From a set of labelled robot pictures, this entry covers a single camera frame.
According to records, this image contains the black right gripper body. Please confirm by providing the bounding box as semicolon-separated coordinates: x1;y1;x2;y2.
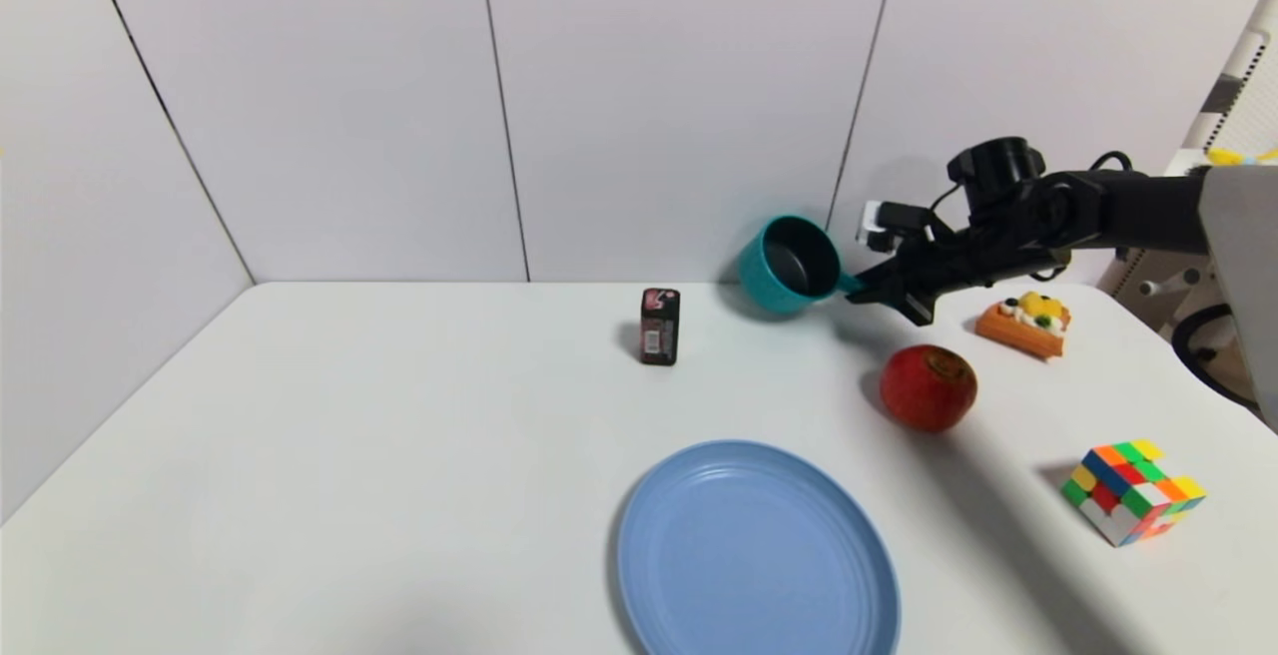
884;227;991;328

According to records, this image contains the teal saucepan with handle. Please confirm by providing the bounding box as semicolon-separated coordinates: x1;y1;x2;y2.
736;215;865;318

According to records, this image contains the blue round plate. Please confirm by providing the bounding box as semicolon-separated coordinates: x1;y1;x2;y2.
615;438;901;655

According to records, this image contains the red apple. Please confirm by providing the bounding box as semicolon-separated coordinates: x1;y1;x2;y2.
879;344;978;433

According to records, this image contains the toy waffle with fruit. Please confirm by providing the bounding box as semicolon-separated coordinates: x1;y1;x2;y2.
974;293;1071;361

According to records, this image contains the small black drink carton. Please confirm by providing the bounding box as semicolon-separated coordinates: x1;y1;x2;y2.
640;289;681;367

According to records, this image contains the colourful puzzle cube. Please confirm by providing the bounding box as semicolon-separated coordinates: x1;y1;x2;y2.
1060;438;1207;547

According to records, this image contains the white perforated panel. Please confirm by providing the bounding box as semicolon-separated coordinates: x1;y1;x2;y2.
1183;0;1278;152

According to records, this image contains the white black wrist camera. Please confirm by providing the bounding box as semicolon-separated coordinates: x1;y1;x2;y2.
856;200;936;248

